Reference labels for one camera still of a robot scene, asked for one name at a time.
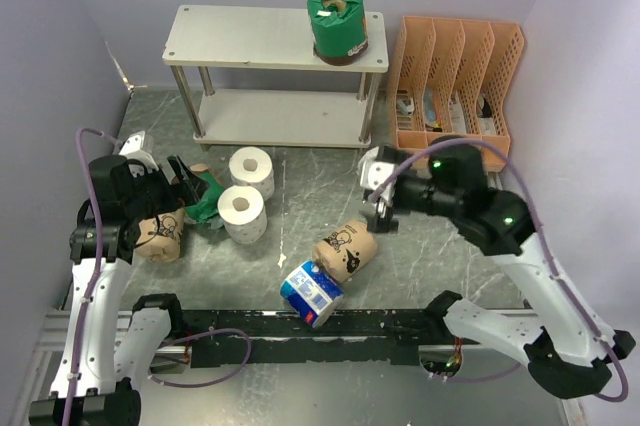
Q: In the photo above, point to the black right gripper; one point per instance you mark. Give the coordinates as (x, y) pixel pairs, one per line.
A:
(377, 222)

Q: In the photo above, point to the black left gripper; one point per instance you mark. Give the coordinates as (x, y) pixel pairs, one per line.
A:
(189, 189)

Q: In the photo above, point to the brown cartoon paper roll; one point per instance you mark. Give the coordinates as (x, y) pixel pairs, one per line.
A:
(345, 251)

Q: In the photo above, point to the green paper roll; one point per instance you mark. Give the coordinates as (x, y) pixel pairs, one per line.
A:
(338, 29)

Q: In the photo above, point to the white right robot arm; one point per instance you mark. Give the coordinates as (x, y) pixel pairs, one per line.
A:
(567, 349)

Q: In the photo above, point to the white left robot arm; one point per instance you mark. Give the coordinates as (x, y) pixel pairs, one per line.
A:
(98, 380)

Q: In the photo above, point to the grey two-tier shelf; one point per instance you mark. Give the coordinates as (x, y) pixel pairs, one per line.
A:
(204, 37)

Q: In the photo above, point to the green torn wrapped roll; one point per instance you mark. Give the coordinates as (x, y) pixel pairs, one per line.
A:
(206, 212)

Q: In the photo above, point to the white floral roll front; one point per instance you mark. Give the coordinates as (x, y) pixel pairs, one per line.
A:
(243, 213)

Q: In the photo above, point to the brown wrapped roll left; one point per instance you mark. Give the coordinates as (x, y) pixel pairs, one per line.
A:
(160, 239)

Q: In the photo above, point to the blue wrapped paper roll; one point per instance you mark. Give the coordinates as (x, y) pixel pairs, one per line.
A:
(312, 293)

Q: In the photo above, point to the orange plastic file organizer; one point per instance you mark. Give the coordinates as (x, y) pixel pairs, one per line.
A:
(451, 76)

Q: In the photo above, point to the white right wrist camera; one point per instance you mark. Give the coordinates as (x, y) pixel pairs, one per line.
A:
(377, 165)

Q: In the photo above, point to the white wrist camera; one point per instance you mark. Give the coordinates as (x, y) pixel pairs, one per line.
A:
(377, 165)
(138, 147)

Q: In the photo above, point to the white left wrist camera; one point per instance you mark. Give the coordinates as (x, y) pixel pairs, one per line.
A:
(138, 147)

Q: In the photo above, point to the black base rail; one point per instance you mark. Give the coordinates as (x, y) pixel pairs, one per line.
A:
(279, 337)

